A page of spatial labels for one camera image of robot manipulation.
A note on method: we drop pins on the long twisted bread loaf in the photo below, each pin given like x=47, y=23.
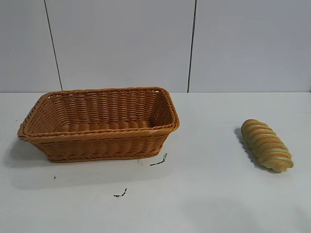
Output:
x=266, y=145

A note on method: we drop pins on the woven brown wicker basket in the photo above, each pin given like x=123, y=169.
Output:
x=97, y=145

